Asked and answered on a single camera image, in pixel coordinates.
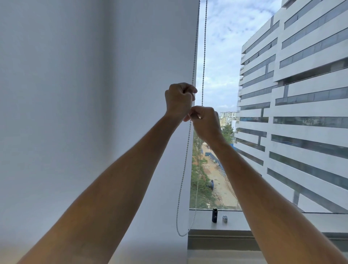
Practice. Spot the person's left forearm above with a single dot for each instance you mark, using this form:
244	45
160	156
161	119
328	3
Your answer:
114	190

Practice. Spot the grey window sill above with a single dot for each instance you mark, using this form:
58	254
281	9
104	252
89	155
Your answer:
220	236

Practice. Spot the person's right fingers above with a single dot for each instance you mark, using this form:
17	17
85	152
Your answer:
193	114

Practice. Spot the person's right forearm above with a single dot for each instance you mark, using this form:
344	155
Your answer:
261	206

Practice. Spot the person's right hand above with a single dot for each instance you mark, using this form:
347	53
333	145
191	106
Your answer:
208	123

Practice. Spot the person's left fingers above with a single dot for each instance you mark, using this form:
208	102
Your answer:
189	89

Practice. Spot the small grey cap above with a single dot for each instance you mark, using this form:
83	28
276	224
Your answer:
224	219

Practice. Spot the white striped office building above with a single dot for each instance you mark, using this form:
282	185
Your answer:
299	95

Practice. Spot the person's left hand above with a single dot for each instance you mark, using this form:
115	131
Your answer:
176	99

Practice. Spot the black bottle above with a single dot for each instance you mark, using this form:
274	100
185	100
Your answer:
214	216

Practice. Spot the white roller blind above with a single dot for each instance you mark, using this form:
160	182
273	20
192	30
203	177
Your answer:
81	81

